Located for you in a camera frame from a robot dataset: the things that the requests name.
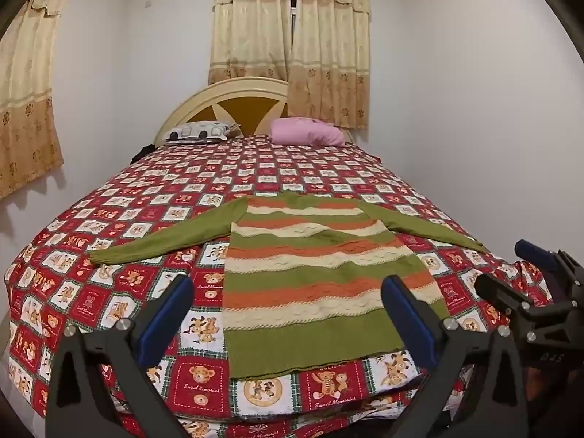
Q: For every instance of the green orange striped knit sweater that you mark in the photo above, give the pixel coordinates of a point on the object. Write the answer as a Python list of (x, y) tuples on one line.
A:
[(315, 278)]

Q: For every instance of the dark object beside bed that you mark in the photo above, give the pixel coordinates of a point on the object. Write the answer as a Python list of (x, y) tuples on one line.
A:
[(142, 151)]

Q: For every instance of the cream wooden headboard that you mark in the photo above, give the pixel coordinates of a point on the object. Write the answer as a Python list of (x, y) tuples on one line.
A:
[(237, 100)]

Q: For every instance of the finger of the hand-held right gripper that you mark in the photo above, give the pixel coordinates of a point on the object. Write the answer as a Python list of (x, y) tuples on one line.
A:
[(536, 251), (499, 289)]

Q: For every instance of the white patterned pillow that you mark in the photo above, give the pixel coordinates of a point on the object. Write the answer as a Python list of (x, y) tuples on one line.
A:
[(198, 131)]

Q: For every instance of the pink pillow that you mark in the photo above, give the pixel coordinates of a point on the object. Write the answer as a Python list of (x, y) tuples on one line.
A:
[(308, 131)]

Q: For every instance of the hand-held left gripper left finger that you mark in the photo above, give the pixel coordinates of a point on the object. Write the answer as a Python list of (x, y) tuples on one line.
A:
[(165, 319)]

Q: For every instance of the beige floral side curtain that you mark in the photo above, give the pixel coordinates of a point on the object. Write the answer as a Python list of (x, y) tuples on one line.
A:
[(27, 100)]

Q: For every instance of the beige floral curtain panel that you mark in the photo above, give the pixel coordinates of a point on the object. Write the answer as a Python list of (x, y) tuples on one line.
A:
[(328, 54), (248, 27)]

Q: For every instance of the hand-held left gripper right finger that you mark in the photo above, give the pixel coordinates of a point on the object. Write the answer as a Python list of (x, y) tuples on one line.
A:
[(410, 319)]

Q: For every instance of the red bear printed blanket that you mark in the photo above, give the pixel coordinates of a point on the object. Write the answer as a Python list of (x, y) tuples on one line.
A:
[(150, 219)]

